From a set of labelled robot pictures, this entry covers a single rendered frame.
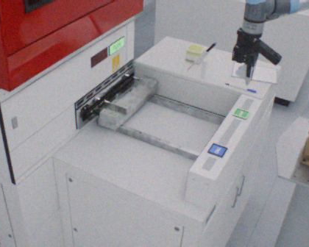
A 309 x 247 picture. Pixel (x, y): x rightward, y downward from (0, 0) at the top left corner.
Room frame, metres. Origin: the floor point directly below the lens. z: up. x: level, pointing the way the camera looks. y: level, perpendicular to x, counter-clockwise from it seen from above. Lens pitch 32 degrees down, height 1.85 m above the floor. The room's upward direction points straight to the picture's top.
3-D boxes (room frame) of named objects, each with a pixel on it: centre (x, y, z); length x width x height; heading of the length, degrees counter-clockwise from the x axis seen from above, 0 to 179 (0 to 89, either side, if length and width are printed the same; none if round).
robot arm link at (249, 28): (1.30, -0.47, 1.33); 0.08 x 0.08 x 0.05
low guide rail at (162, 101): (1.53, -0.27, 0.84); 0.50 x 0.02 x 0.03; 58
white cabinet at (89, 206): (1.45, -0.27, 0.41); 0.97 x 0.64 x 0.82; 148
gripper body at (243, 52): (1.30, -0.46, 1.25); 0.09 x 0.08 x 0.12; 58
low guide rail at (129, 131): (1.30, -0.13, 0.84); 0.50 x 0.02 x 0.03; 58
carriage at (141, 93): (1.51, -0.06, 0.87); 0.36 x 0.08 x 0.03; 148
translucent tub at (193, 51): (1.73, -0.37, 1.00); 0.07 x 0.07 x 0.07; 61
